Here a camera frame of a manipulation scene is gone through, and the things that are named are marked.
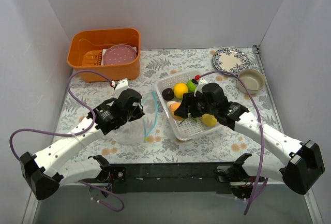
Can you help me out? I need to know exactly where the beige ceramic bowl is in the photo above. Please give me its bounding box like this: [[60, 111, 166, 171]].
[[238, 69, 266, 94]]

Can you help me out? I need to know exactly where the white perforated plastic basket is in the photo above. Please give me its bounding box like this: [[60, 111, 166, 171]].
[[155, 69, 222, 141]]

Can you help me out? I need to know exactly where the blue floral ceramic plate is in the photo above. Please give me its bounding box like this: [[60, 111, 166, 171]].
[[212, 47, 250, 75]]

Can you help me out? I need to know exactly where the pink polka dot plate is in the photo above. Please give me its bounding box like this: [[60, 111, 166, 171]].
[[102, 44, 137, 65]]

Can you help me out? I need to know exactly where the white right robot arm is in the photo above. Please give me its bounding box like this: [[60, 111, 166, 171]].
[[174, 83, 325, 195]]

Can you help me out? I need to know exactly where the orange dish rack insert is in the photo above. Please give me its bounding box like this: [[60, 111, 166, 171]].
[[81, 50, 103, 67]]

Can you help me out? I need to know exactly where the yellow lemon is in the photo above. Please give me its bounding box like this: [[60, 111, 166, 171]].
[[173, 83, 188, 99]]

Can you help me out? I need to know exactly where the white radish with leaves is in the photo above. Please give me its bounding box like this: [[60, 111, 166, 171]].
[[167, 101, 181, 112]]

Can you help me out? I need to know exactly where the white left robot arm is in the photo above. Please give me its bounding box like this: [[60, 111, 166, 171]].
[[20, 88, 144, 200]]

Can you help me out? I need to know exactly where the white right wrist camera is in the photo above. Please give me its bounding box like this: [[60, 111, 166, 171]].
[[194, 75, 208, 93]]

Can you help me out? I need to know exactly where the floral table mat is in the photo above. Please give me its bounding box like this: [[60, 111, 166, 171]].
[[57, 48, 280, 163]]

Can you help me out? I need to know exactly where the clear zip top bag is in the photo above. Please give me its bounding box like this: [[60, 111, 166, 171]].
[[108, 92, 158, 144]]

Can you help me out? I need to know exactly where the orange plastic tub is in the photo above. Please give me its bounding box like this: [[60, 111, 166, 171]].
[[67, 28, 141, 81]]

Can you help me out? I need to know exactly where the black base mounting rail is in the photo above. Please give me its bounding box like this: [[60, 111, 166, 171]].
[[83, 162, 254, 194]]

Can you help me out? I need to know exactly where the bumpy green lime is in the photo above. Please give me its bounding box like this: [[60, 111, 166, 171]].
[[186, 79, 198, 93]]

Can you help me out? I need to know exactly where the orange yellow peach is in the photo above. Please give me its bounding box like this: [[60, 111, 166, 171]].
[[169, 102, 184, 121]]

